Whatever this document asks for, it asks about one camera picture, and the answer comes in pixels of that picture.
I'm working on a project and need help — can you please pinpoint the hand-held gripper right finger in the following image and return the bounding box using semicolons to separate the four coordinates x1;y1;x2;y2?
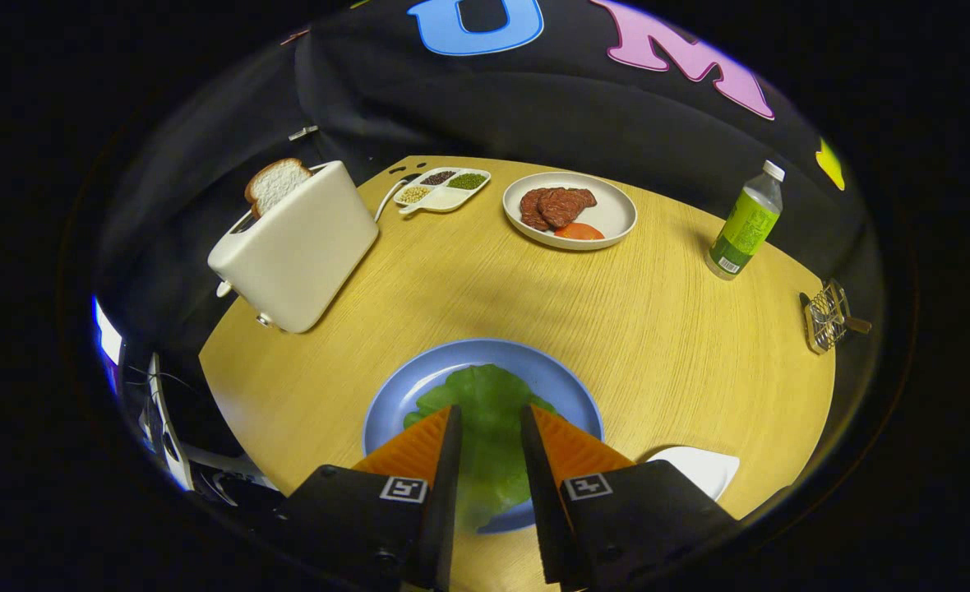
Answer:
520;404;741;591

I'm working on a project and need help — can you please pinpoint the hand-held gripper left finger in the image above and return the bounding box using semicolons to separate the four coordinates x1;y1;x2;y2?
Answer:
275;404;463;591

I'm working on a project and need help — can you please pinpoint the green lettuce leaf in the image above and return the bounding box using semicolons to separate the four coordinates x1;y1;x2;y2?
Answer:
403;364;560;531

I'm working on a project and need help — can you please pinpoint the toasted bread slice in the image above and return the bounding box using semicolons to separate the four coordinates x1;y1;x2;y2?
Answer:
244;158;314;219

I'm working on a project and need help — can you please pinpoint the blue plate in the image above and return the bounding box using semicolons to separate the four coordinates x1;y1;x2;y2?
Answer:
362;338;605;535

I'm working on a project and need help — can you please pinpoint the white square plate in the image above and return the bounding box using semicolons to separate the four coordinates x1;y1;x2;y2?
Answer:
645;446;741;502

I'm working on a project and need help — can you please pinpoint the brown meat patty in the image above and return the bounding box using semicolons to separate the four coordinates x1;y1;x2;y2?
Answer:
538;187;598;229
520;188;553;232

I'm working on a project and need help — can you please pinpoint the white toaster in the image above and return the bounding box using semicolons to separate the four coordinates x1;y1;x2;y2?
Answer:
207;160;380;335

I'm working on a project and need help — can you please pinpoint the round white plate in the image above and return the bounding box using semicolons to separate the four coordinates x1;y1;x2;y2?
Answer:
502;171;639;251

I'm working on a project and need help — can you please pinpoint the white divided condiment dish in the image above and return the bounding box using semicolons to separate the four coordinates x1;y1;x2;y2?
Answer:
392;167;492;215

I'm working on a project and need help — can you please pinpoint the green label water bottle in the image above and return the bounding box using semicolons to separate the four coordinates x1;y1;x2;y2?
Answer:
705;160;786;281

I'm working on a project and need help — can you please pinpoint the bright screen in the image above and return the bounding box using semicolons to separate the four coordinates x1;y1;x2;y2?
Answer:
92;296;124;395

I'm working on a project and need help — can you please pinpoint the black backdrop cloth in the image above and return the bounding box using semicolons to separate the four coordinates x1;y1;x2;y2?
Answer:
95;0;885;346

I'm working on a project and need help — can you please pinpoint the white curved frame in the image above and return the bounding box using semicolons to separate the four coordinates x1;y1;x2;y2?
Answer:
144;354;198;492

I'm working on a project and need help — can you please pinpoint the white toaster cable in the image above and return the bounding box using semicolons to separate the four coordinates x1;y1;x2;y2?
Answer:
372;174;410;223

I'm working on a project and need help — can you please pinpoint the wire utensil holder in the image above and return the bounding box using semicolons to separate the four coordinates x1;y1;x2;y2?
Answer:
801;280;852;355

